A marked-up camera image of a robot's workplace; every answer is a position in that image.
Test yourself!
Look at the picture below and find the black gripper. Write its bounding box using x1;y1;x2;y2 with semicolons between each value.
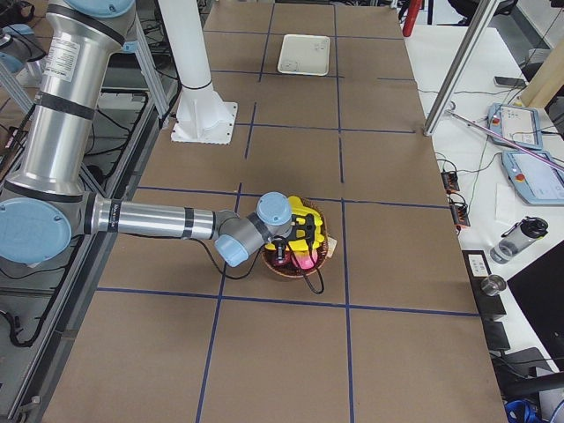
290;213;316;243

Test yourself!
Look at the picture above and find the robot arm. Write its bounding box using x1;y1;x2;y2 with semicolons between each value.
1;1;322;267

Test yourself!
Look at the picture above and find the brown wicker basket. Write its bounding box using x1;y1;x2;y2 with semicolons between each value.
262;216;329;278

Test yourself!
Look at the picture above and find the yellow banana long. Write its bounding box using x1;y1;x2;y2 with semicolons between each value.
286;234;329;257

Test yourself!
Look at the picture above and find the paper price tag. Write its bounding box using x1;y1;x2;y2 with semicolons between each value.
327;237;338;257

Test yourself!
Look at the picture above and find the pink yellow apple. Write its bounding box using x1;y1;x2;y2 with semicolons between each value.
294;256;315;271

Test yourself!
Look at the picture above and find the dark red apple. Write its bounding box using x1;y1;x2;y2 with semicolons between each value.
271;254;292;268

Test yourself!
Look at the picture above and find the white rectangular tray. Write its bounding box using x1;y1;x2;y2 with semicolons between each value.
277;34;330;77

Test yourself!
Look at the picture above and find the clear water bottle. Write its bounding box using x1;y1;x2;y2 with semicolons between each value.
490;216;548;263

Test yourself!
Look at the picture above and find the teach pendant lower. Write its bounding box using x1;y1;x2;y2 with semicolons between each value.
501;151;563;206

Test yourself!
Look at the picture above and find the teach pendant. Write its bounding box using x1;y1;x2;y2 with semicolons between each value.
501;151;563;206
487;103;543;150

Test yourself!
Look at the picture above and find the teach pendant upper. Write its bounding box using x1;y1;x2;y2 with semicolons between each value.
487;103;543;150

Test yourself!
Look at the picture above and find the red fire extinguisher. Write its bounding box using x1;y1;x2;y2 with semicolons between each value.
402;0;423;38

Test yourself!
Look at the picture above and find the black smartphone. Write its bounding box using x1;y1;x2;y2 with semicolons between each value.
493;76;527;89

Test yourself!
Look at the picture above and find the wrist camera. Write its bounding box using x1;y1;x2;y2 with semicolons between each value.
273;240;286;256

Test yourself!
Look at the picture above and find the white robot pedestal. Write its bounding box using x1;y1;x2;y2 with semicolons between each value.
159;0;238;145

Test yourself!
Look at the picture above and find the aluminium frame post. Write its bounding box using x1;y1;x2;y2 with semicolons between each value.
423;0;500;136

